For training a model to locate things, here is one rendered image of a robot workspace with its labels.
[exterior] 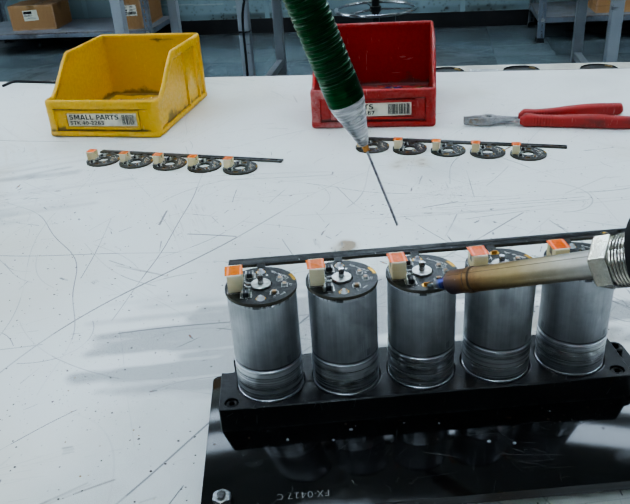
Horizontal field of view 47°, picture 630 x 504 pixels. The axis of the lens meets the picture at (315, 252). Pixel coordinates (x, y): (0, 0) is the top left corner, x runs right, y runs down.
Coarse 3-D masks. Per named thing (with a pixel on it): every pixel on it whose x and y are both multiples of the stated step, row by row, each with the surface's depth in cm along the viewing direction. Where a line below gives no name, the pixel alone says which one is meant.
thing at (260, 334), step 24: (264, 288) 25; (240, 312) 24; (264, 312) 24; (288, 312) 25; (240, 336) 25; (264, 336) 24; (288, 336) 25; (240, 360) 25; (264, 360) 25; (288, 360) 25; (240, 384) 26; (264, 384) 25; (288, 384) 26
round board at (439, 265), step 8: (408, 256) 26; (424, 256) 26; (432, 256) 26; (408, 264) 26; (416, 264) 26; (432, 264) 25; (440, 264) 25; (448, 264) 25; (408, 272) 25; (432, 272) 25; (440, 272) 25; (392, 280) 25; (400, 280) 25; (408, 280) 24; (416, 280) 25; (424, 280) 25; (432, 280) 24; (400, 288) 24; (408, 288) 24; (416, 288) 24; (424, 288) 24; (432, 288) 24
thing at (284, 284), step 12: (252, 276) 25; (264, 276) 25; (276, 276) 25; (288, 276) 25; (276, 288) 25; (288, 288) 25; (240, 300) 24; (252, 300) 24; (264, 300) 24; (276, 300) 24
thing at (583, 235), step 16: (480, 240) 27; (496, 240) 27; (512, 240) 27; (528, 240) 27; (544, 240) 27; (576, 240) 27; (272, 256) 27; (288, 256) 27; (304, 256) 27; (320, 256) 26; (336, 256) 26; (352, 256) 26; (368, 256) 26; (384, 256) 26
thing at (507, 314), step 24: (528, 288) 24; (480, 312) 25; (504, 312) 25; (528, 312) 25; (480, 336) 25; (504, 336) 25; (528, 336) 26; (480, 360) 26; (504, 360) 26; (528, 360) 26
